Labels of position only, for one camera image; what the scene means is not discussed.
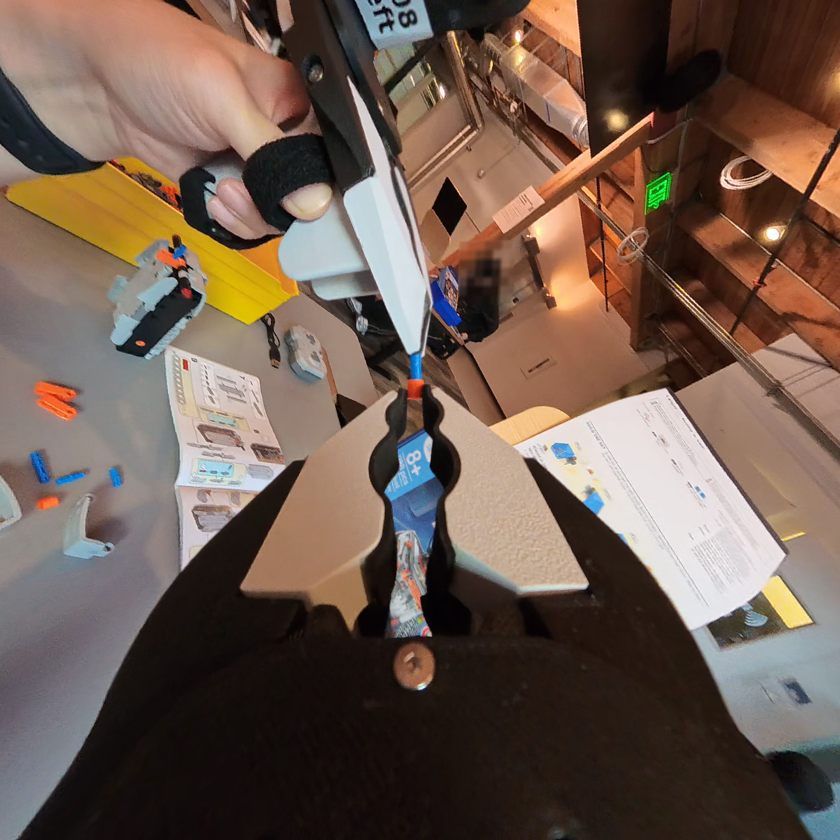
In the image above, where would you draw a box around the person's left hand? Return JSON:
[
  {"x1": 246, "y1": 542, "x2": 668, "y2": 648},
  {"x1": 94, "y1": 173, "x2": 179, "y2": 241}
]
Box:
[{"x1": 0, "y1": 0, "x2": 333, "y2": 241}]

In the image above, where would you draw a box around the wooden post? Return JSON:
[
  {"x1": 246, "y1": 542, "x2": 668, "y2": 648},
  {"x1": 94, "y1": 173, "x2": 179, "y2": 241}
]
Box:
[{"x1": 440, "y1": 112, "x2": 658, "y2": 265}]

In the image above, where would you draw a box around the grey desk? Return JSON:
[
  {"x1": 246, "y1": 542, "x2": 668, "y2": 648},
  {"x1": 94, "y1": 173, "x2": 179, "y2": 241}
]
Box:
[{"x1": 0, "y1": 193, "x2": 379, "y2": 840}]

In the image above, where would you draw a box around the blue plastic bin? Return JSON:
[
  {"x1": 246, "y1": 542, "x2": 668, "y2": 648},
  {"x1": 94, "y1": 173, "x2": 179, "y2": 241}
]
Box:
[{"x1": 430, "y1": 265, "x2": 466, "y2": 328}]

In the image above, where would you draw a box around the black wrist band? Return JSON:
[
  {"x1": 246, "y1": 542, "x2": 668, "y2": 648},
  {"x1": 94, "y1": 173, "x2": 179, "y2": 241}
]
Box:
[{"x1": 0, "y1": 66, "x2": 107, "y2": 177}]

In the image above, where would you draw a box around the pile of toy building parts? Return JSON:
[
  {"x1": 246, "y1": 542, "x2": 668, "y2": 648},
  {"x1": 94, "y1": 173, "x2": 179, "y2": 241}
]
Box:
[{"x1": 108, "y1": 157, "x2": 182, "y2": 206}]

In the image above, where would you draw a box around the grey remote controller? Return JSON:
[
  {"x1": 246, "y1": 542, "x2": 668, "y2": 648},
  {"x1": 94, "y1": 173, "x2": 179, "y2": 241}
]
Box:
[{"x1": 283, "y1": 324, "x2": 328, "y2": 383}]

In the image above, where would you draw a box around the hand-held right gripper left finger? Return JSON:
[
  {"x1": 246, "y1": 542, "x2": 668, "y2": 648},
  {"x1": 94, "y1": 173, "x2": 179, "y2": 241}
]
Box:
[{"x1": 238, "y1": 386, "x2": 409, "y2": 639}]

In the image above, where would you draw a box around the green exit sign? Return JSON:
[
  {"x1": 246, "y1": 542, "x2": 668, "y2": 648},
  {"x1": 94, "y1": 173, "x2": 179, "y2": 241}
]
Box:
[{"x1": 644, "y1": 171, "x2": 676, "y2": 217}]

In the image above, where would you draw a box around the silver ventilation duct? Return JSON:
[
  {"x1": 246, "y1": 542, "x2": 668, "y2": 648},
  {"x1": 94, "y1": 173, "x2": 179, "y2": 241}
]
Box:
[{"x1": 482, "y1": 32, "x2": 589, "y2": 150}]

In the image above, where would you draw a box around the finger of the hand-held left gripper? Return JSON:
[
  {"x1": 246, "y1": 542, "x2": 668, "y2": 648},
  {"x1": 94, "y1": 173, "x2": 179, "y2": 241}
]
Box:
[
  {"x1": 277, "y1": 75, "x2": 427, "y2": 357},
  {"x1": 307, "y1": 167, "x2": 436, "y2": 357}
]

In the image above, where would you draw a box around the white paper notice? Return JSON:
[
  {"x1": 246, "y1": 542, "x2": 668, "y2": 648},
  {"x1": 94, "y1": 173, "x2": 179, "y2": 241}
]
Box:
[{"x1": 491, "y1": 185, "x2": 545, "y2": 238}]

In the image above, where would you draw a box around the wooden board with instruction poster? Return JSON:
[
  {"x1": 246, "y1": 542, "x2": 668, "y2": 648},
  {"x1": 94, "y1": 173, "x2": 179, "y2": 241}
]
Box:
[{"x1": 489, "y1": 387, "x2": 816, "y2": 652}]

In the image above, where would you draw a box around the grey black toy robot module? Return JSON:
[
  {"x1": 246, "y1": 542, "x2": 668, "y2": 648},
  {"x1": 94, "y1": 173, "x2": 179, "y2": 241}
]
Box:
[{"x1": 106, "y1": 237, "x2": 210, "y2": 361}]

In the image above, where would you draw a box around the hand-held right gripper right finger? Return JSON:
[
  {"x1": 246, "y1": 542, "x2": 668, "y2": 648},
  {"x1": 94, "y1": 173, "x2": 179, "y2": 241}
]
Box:
[{"x1": 423, "y1": 384, "x2": 591, "y2": 637}]

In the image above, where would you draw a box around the black rectangular panel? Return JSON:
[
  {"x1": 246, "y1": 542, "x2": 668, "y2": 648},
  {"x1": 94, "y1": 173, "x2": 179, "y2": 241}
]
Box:
[{"x1": 575, "y1": 0, "x2": 672, "y2": 158}]

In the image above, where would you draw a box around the yellow plastic bin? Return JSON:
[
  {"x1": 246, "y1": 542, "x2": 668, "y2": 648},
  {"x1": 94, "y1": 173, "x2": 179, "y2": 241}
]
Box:
[{"x1": 3, "y1": 156, "x2": 300, "y2": 326}]

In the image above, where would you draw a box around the blue robot kit box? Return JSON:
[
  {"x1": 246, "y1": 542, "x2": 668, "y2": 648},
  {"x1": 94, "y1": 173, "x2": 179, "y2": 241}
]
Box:
[{"x1": 384, "y1": 428, "x2": 448, "y2": 639}]

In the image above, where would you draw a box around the open instruction booklet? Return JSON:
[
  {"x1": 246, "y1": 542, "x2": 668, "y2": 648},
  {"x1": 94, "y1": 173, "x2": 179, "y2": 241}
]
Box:
[{"x1": 163, "y1": 346, "x2": 288, "y2": 573}]

